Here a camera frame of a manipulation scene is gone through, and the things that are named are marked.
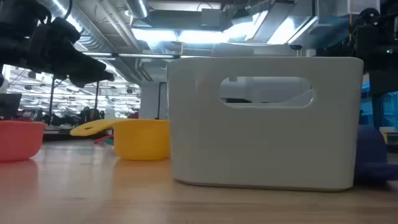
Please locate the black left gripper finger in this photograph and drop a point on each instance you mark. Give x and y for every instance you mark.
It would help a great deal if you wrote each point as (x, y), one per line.
(90, 68)
(81, 82)

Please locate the red measuring cup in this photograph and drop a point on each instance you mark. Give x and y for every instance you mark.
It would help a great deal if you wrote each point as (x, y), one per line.
(104, 138)

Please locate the yellow measuring cup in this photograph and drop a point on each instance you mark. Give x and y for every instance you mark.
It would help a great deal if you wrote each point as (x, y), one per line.
(141, 140)

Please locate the yellow storage box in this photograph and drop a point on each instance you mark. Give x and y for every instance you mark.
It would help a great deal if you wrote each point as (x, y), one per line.
(390, 135)

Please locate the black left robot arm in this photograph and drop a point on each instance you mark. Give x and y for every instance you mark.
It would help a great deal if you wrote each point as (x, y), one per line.
(18, 31)

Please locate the orange measuring cup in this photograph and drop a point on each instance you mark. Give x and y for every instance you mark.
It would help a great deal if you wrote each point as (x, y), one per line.
(18, 140)

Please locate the white plastic basket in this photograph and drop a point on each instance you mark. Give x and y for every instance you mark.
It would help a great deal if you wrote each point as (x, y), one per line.
(264, 149)

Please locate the black laptop screen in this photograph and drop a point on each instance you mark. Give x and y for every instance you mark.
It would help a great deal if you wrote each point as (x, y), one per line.
(9, 105)

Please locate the purple measuring cup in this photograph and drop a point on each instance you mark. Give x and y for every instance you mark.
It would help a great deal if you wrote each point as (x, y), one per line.
(373, 155)

